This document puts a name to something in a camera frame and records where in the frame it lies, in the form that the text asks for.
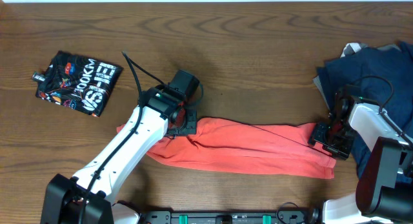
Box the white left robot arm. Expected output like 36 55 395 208
41 85 197 224

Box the orange printed t-shirt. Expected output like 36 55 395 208
116 116 337 180

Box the black printed folded t-shirt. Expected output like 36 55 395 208
32 51 123 117

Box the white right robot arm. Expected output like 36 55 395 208
308 94 412 223

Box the navy blue garment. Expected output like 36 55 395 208
313 42 412 178

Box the grey white garment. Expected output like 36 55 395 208
340 43 401 58

